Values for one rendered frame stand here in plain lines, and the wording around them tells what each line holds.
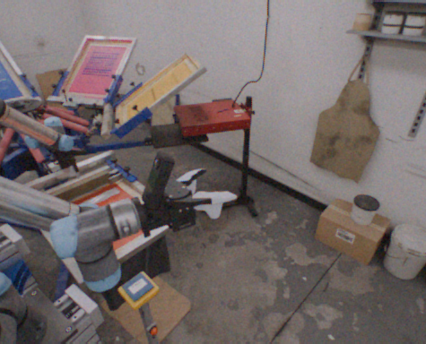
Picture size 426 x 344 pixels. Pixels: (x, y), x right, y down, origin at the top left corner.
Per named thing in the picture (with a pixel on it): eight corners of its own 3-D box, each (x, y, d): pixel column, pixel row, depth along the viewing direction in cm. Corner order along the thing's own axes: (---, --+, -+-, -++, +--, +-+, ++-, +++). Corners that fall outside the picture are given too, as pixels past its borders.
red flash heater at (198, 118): (237, 109, 278) (237, 98, 271) (254, 130, 242) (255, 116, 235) (174, 116, 264) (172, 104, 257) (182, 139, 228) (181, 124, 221)
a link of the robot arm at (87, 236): (60, 244, 59) (46, 212, 54) (115, 226, 63) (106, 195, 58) (64, 272, 53) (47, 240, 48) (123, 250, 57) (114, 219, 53)
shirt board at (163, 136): (199, 128, 274) (198, 120, 270) (209, 148, 243) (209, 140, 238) (46, 147, 244) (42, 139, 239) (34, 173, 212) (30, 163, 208)
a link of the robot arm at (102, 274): (116, 251, 71) (106, 219, 65) (126, 286, 63) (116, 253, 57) (82, 263, 68) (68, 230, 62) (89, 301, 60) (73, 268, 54)
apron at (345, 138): (364, 182, 258) (407, 59, 198) (360, 185, 254) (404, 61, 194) (311, 160, 288) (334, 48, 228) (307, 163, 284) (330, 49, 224)
